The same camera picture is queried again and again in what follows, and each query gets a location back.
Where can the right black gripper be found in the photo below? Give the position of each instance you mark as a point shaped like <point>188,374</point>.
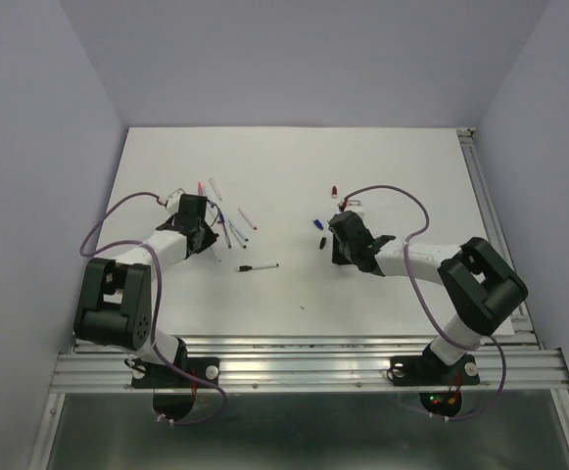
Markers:
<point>337,257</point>

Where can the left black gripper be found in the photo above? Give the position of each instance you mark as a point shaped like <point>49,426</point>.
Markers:
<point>209,238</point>

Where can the black capped marker small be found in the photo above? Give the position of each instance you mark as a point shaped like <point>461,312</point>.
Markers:
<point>227,234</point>

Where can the red capped marker top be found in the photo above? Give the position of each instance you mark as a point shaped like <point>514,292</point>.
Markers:
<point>248,220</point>

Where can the white marker black cap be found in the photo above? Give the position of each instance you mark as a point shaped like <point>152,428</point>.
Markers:
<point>254,267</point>

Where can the white marker red end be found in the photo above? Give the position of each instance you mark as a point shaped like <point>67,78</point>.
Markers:
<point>216,189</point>

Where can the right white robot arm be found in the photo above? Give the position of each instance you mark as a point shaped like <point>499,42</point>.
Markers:
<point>482,287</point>

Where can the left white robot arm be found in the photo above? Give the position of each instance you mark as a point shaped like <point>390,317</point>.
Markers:
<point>120,298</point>

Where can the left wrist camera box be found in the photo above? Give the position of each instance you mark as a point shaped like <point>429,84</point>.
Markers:
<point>173,200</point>

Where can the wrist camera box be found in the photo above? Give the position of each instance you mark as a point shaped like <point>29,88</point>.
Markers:
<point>355,206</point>
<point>173,200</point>

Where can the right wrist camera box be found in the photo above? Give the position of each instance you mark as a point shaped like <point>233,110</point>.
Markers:
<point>355,206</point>

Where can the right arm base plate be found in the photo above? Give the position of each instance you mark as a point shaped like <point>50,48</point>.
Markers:
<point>427,371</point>

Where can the aluminium front rail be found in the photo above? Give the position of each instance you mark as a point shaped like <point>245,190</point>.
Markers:
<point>293,364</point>

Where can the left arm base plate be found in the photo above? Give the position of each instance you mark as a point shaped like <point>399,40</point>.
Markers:
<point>150,376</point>

